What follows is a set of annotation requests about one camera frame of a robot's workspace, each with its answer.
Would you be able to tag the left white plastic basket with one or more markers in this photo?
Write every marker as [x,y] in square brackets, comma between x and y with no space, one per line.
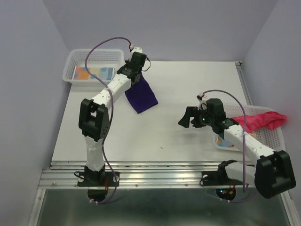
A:
[98,58]

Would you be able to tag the orange blue patchwork towel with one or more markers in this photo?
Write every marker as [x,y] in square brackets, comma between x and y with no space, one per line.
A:
[222,144]

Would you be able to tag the right white plastic basket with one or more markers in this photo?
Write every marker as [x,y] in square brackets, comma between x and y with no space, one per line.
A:
[271,138]

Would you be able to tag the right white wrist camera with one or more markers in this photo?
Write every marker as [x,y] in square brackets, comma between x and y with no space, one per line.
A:
[202,98]

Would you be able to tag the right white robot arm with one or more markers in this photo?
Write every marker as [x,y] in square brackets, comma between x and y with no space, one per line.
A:
[268,170]

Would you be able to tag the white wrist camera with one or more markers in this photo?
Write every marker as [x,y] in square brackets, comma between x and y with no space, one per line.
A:
[202,98]
[133,49]

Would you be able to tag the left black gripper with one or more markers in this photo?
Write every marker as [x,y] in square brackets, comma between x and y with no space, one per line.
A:
[126,63]

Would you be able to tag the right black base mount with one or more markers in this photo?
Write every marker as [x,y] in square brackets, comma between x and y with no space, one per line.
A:
[214,178]

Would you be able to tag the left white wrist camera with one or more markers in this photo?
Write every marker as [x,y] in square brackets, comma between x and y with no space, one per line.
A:
[133,49]

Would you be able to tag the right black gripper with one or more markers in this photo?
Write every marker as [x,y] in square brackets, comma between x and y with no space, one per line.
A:
[191,111]

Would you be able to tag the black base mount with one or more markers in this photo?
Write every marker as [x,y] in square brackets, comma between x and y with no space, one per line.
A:
[214,178]
[97,179]

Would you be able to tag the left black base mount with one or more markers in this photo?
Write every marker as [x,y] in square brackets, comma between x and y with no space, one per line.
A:
[97,179]

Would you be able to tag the white plastic basket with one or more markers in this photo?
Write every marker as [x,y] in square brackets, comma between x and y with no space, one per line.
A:
[98,58]
[271,138]

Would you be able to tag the purple towel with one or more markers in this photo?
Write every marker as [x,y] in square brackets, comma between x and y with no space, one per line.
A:
[141,97]

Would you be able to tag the polka dot striped towel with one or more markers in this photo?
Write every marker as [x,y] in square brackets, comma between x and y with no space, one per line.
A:
[103,73]

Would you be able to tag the pink towel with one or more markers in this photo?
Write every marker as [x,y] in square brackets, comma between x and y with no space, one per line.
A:
[270,120]

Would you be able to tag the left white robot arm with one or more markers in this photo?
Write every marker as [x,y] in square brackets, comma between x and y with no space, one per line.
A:
[94,120]

